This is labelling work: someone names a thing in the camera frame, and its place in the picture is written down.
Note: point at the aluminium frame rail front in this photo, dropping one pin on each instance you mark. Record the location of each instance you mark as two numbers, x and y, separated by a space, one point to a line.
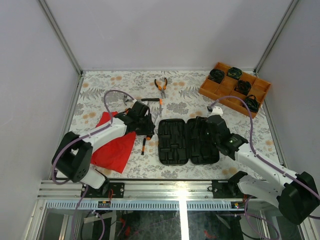
212 195

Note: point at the orange handled pliers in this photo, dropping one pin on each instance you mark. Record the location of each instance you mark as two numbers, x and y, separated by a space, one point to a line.
161 88

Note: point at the red cloth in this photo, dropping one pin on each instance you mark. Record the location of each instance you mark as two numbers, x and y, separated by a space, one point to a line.
115 154

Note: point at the small orange tipped precision screwdriver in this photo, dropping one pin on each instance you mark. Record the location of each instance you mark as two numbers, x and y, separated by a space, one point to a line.
160 107

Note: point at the black orange screwdriver large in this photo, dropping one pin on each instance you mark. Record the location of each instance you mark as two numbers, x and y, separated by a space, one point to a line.
149 137

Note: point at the small hammer black grip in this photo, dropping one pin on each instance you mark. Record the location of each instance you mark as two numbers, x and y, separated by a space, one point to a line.
127 98

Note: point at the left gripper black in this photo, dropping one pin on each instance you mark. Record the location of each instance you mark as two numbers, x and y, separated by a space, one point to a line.
149 130

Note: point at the orange wooden divided tray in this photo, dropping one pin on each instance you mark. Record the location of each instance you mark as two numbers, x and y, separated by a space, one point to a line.
235 89

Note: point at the black plastic tool case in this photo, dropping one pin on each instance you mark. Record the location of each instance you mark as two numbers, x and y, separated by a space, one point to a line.
182 141

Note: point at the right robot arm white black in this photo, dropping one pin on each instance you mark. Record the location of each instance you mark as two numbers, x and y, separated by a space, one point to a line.
294 194

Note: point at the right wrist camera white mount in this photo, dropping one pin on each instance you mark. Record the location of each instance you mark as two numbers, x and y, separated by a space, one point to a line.
215 110

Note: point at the small black orange screwdriver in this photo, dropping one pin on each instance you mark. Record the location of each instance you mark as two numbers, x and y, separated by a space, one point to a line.
143 146

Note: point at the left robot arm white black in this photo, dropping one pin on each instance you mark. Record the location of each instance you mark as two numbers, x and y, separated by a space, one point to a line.
74 153

